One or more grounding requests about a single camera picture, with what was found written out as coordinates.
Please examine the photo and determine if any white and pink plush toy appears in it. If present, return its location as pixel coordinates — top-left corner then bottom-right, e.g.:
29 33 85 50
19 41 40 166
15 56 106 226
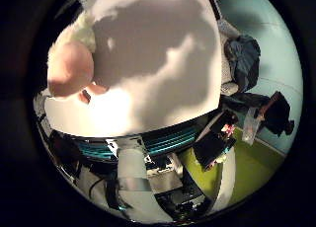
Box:
46 9 110 105

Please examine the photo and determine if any teal striped rack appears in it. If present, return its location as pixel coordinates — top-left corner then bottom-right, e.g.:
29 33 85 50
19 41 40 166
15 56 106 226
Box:
77 124 200 161

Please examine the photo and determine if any white chair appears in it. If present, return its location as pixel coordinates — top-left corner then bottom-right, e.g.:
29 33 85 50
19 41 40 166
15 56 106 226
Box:
216 19 241 97

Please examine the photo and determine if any blue jacket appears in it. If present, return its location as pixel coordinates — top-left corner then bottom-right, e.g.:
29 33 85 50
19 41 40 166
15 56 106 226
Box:
225 34 262 93

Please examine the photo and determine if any black open case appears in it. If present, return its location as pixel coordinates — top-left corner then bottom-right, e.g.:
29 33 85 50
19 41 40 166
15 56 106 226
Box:
192 110 240 171

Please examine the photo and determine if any clear plastic sheet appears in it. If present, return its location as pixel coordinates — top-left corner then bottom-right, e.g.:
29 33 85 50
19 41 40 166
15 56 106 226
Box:
241 107 261 146

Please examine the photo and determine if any teal glass board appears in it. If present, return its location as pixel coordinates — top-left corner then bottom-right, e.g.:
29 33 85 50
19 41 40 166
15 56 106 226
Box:
215 0 304 156

